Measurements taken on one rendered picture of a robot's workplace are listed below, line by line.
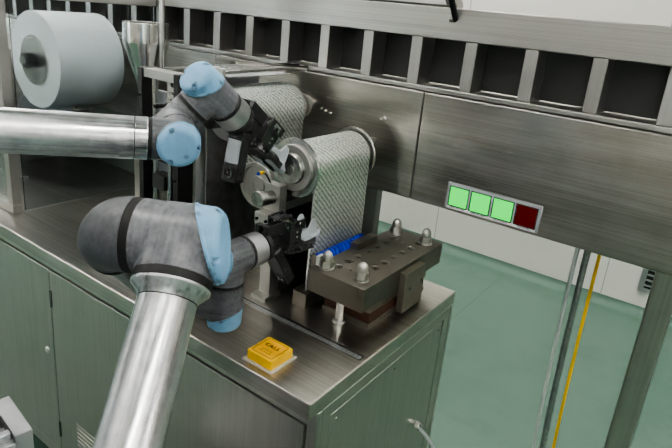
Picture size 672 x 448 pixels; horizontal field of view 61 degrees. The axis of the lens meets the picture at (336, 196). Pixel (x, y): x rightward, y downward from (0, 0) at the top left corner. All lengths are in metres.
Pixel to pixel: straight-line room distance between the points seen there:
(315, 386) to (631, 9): 3.03
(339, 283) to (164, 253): 0.61
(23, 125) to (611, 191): 1.18
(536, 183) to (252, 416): 0.85
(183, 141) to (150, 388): 0.42
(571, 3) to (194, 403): 3.12
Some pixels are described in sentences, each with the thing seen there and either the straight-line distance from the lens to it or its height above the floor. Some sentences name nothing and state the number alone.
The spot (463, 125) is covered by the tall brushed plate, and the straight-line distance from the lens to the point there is 1.51.
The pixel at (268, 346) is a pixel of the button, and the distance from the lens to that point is 1.28.
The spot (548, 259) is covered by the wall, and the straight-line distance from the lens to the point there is 4.06.
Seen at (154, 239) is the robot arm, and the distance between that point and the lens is 0.85.
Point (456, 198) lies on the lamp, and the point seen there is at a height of 1.18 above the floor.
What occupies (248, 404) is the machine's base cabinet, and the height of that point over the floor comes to 0.78.
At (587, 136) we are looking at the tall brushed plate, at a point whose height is 1.41.
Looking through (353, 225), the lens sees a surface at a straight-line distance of 1.57.
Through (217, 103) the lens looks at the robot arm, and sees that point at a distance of 1.16.
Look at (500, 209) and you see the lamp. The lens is 1.50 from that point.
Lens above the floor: 1.63
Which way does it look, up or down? 18 degrees down
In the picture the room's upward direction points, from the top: 5 degrees clockwise
